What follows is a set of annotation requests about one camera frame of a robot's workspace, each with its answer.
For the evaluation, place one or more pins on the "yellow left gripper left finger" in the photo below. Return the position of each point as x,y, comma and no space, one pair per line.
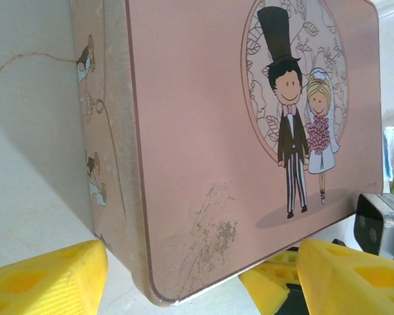
42,282

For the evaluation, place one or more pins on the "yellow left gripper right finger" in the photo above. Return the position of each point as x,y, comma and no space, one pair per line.
348,285

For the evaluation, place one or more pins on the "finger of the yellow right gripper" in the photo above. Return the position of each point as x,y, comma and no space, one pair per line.
269,282

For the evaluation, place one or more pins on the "pink wedding couple tin box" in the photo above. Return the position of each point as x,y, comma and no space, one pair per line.
200,131

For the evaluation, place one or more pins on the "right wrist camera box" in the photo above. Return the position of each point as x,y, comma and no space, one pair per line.
381,223

